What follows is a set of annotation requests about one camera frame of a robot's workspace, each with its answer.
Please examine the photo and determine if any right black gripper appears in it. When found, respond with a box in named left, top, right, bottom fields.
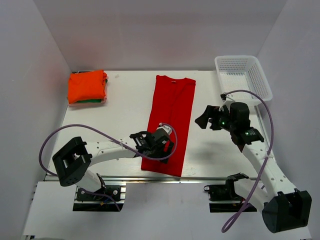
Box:
left=195, top=105, right=237, bottom=133

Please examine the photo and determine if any red t shirt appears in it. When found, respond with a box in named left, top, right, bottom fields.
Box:
left=141, top=75, right=196, bottom=177

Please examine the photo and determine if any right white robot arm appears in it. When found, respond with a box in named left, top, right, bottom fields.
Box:
left=195, top=102, right=312, bottom=233

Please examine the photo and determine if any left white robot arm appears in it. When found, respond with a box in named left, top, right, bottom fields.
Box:
left=52, top=125, right=176, bottom=200

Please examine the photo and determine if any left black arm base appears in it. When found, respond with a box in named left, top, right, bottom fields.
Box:
left=72, top=182, right=126, bottom=212

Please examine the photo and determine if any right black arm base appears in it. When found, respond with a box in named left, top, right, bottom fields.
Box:
left=203, top=173, right=254, bottom=213

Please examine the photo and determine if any white plastic mesh basket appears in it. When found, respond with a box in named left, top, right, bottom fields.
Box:
left=214, top=55, right=273, bottom=102

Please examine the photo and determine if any pink folded t shirt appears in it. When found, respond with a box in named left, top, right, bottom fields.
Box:
left=68, top=98, right=107, bottom=108

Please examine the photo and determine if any orange folded t shirt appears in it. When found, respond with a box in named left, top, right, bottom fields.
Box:
left=67, top=69, right=108, bottom=105

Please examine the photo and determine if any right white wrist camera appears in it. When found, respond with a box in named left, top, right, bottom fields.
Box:
left=218, top=95, right=235, bottom=112

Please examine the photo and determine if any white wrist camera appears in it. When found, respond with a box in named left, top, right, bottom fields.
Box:
left=218, top=95, right=235, bottom=112
left=156, top=124, right=173, bottom=136

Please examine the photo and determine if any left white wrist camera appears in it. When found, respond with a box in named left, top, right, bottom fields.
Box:
left=156, top=124, right=173, bottom=136

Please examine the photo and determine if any aluminium table edge rail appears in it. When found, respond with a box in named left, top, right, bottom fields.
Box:
left=44, top=175, right=261, bottom=183

